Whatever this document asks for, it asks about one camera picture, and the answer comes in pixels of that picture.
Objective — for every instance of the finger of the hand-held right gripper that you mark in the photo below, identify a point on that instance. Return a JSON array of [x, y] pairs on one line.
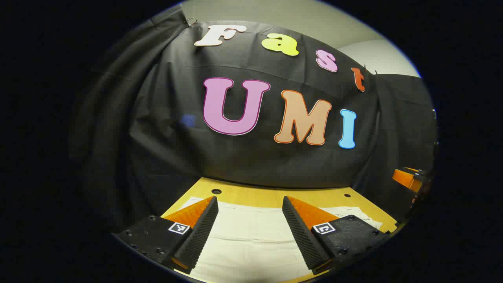
[[404, 179]]

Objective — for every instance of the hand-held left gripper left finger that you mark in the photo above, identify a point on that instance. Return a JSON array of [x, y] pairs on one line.
[[202, 232]]

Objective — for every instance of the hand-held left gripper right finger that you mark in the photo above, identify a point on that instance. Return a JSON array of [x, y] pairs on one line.
[[300, 232]]

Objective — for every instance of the white jeans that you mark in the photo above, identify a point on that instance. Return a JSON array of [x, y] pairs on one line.
[[251, 236]]

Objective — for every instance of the black backdrop cloth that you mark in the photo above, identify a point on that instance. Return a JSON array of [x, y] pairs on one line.
[[177, 157]]

